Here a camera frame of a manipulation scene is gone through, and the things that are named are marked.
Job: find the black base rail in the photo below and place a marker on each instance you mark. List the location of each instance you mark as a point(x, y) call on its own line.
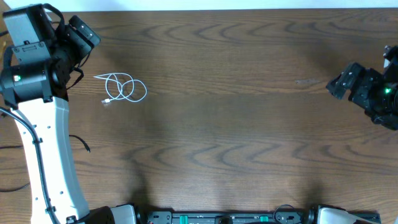
point(167, 217)

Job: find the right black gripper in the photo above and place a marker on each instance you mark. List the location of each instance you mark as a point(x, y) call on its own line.
point(369, 77)

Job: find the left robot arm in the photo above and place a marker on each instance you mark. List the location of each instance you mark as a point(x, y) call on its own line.
point(35, 78)

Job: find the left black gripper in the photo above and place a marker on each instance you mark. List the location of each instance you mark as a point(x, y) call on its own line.
point(83, 46)

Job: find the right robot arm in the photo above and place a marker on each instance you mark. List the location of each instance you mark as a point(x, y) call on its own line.
point(331, 214)

